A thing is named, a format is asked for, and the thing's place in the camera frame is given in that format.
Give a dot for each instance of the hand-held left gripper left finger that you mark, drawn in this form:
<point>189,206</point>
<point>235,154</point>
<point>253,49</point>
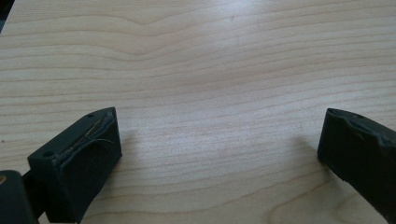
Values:
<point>77,161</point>

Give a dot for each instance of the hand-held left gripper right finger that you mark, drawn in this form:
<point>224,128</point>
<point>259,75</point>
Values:
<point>358,149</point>

